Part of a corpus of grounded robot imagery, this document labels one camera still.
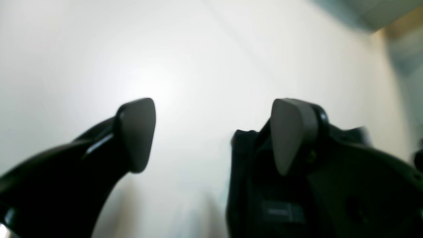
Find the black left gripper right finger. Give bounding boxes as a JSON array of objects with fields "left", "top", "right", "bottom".
[{"left": 270, "top": 99, "right": 422, "bottom": 238}]

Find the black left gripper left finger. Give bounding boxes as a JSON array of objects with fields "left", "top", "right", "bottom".
[{"left": 0, "top": 98, "right": 156, "bottom": 238}]

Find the black T-shirt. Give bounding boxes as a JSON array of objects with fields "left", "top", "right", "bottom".
[{"left": 226, "top": 124, "right": 336, "bottom": 238}]

